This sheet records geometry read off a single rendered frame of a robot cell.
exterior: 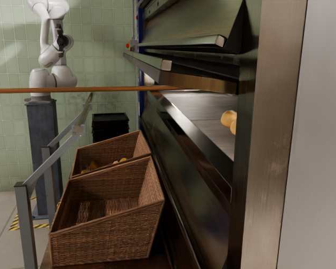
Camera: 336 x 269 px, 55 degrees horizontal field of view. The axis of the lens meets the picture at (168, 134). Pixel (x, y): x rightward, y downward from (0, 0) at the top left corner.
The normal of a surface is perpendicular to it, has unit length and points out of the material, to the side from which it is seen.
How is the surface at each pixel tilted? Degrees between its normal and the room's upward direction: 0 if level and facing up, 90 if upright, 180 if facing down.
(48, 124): 90
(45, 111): 90
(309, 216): 90
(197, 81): 90
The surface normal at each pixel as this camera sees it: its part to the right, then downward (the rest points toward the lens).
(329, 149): 0.17, 0.26
